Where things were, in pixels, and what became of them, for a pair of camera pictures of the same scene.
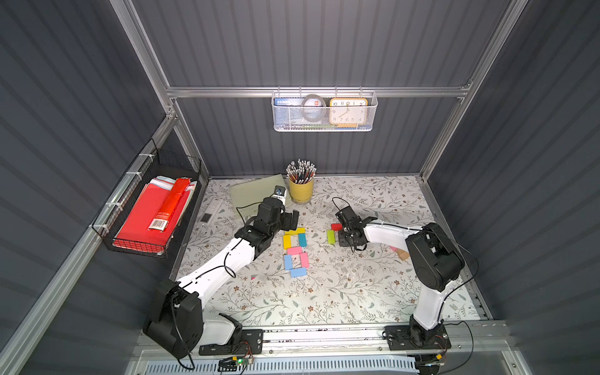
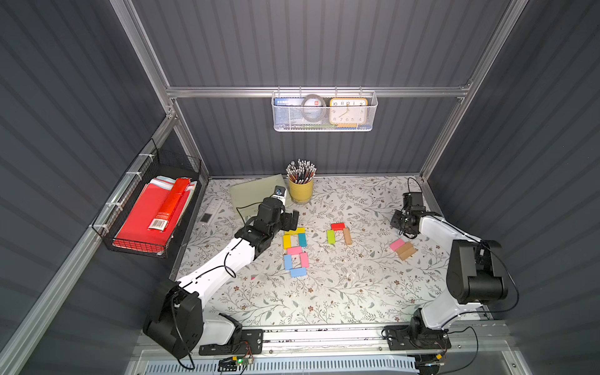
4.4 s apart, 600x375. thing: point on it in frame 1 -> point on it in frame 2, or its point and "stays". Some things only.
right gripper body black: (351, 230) -> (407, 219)
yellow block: (296, 232) stays
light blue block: (298, 272) stays
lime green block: (330, 237) stays
